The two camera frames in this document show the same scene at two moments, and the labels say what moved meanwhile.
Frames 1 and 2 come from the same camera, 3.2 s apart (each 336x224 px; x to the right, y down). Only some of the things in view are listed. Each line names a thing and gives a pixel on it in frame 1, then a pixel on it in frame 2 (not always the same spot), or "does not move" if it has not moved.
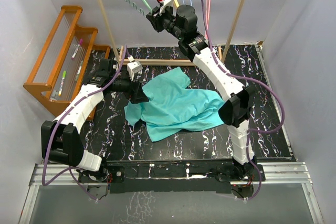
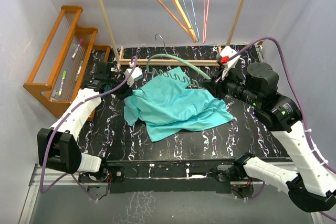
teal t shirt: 170,108 does not move
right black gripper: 156,20 to 216,87
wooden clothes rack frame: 137,61 does not move
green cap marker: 64,75 does not move
